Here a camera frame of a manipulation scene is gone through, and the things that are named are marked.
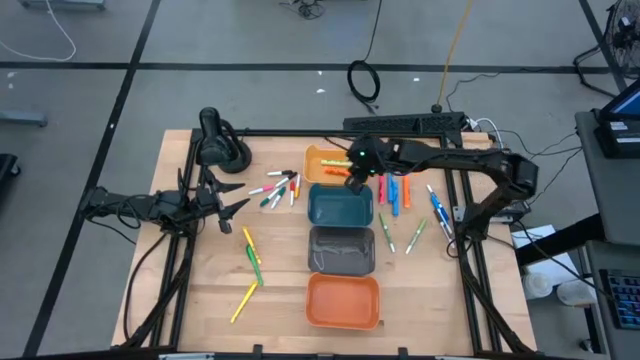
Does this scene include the clear plastic cup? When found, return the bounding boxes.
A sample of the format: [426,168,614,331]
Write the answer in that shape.
[521,271,554,301]
[555,278,598,307]

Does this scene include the monitor with blue screen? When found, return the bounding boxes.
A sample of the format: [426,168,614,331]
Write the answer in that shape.
[598,78,640,122]

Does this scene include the orange plastic bin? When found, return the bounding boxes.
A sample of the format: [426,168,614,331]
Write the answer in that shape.
[305,272,381,331]

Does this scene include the white floor cable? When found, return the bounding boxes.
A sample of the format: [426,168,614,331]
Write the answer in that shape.
[0,0,78,63]

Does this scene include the black floor fan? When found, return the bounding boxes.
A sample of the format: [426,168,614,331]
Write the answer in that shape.
[571,0,640,99]

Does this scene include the white looped cable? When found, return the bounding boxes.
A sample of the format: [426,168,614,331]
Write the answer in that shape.
[471,116,507,162]

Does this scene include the tangled black cable bundle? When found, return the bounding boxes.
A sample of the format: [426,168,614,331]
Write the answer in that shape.
[277,0,328,21]

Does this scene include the black aluminium table frame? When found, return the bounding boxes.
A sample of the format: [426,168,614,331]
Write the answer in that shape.
[121,127,539,357]

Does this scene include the grey desk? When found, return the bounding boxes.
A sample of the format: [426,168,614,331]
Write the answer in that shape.
[583,239,640,360]

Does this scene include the black dry-erase marker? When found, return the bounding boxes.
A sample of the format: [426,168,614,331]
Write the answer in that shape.
[435,212,457,249]

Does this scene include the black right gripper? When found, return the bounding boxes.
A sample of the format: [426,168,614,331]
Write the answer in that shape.
[344,134,402,197]

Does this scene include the teal plastic bin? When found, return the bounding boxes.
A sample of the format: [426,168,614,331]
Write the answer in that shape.
[307,183,375,228]

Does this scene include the black coiled cable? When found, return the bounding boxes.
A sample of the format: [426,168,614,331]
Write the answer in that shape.
[346,0,384,116]

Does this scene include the black desk lamp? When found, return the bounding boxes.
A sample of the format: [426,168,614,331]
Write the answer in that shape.
[196,106,253,175]

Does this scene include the white paper sheet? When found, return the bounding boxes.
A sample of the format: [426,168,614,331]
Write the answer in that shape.
[509,223,584,289]

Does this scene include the yellow plastic bin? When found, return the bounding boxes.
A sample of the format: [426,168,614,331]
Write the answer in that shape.
[303,144,359,187]

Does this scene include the black box white labels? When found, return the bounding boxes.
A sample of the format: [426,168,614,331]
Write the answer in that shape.
[593,115,640,160]

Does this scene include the silver bar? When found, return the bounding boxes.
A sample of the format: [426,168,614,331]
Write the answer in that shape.
[158,352,216,360]

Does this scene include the black floor object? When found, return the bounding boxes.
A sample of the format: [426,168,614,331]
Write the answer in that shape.
[0,153,22,196]

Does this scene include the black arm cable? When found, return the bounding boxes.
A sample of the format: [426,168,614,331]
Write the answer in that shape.
[122,232,170,343]

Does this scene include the grey plastic bin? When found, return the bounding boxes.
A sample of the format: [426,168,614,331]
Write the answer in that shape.
[307,225,376,278]

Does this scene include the blue dry-erase marker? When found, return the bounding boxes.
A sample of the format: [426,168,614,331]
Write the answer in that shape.
[430,197,453,234]
[425,183,448,224]

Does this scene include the grey side table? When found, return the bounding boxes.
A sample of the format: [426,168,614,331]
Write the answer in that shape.
[574,108,640,247]

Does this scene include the slim green highlighter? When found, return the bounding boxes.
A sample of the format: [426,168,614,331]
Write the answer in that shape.
[245,244,265,288]

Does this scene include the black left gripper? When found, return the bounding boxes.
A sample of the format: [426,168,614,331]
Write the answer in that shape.
[191,168,252,235]

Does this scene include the black keyboard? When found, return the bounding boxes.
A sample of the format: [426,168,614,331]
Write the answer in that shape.
[598,268,640,331]

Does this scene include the grey cart base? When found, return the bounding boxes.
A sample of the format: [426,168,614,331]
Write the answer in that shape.
[17,0,108,11]

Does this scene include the yellow cable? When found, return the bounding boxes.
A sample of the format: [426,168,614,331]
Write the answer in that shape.
[431,0,475,115]

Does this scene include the slim yellow highlighter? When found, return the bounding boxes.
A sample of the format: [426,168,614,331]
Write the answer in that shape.
[242,226,263,265]
[229,280,260,325]

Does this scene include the grey cart foot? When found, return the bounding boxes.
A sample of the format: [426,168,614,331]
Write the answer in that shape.
[0,110,49,128]

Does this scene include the black perforated mount plate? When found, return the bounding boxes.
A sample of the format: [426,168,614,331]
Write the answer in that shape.
[342,111,467,136]

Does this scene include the green dry-erase marker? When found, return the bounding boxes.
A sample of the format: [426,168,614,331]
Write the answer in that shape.
[377,212,397,255]
[404,217,429,256]

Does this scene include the black desk beam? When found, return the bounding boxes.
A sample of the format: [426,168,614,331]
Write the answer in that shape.
[514,213,607,267]

